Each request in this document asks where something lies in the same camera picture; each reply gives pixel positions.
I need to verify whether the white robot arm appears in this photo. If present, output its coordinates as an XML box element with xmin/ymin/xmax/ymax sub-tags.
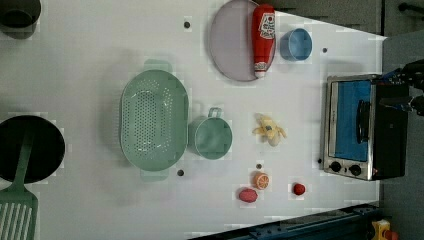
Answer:
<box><xmin>372</xmin><ymin>59</ymin><xmax>424</xmax><ymax>116</ymax></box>

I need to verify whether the grey round plate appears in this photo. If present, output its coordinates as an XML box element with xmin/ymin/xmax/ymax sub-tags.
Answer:
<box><xmin>209</xmin><ymin>0</ymin><xmax>276</xmax><ymax>81</ymax></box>

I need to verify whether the yellow plush peeled banana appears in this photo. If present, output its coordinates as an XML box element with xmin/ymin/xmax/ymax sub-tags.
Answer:
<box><xmin>252</xmin><ymin>114</ymin><xmax>287</xmax><ymax>147</ymax></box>

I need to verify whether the small red fruit toy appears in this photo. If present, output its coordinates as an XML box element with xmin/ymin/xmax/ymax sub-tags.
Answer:
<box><xmin>293</xmin><ymin>183</ymin><xmax>306</xmax><ymax>196</ymax></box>

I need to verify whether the black round pan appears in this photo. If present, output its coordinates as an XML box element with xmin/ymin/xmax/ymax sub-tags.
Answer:
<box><xmin>0</xmin><ymin>115</ymin><xmax>65</xmax><ymax>184</ymax></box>

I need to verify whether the silver toaster oven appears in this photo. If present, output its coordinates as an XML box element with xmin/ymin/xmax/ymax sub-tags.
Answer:
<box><xmin>322</xmin><ymin>75</ymin><xmax>408</xmax><ymax>181</ymax></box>

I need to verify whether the orange slice toy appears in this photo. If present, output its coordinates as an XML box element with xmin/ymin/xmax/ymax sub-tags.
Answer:
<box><xmin>253</xmin><ymin>172</ymin><xmax>270</xmax><ymax>190</ymax></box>

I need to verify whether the pink strawberry toy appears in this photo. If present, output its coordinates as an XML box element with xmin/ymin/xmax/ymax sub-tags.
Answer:
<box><xmin>239</xmin><ymin>188</ymin><xmax>258</xmax><ymax>203</ymax></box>

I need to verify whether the green perforated colander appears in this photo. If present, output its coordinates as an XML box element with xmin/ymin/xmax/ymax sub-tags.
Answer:
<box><xmin>119</xmin><ymin>59</ymin><xmax>189</xmax><ymax>182</ymax></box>

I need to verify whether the dark pot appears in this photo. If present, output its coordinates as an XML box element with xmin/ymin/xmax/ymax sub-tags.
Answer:
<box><xmin>0</xmin><ymin>0</ymin><xmax>41</xmax><ymax>28</ymax></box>

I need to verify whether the red plush ketchup bottle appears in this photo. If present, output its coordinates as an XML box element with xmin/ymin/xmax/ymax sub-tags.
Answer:
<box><xmin>251</xmin><ymin>4</ymin><xmax>275</xmax><ymax>78</ymax></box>

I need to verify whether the green mug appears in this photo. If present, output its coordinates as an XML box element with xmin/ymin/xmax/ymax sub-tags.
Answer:
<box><xmin>188</xmin><ymin>107</ymin><xmax>233</xmax><ymax>160</ymax></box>

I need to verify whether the small blue bowl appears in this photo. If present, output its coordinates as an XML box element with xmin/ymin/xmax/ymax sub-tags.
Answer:
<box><xmin>279</xmin><ymin>28</ymin><xmax>313</xmax><ymax>61</ymax></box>

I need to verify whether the green slotted spatula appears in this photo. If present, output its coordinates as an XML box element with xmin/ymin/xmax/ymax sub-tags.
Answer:
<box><xmin>0</xmin><ymin>130</ymin><xmax>38</xmax><ymax>240</ymax></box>

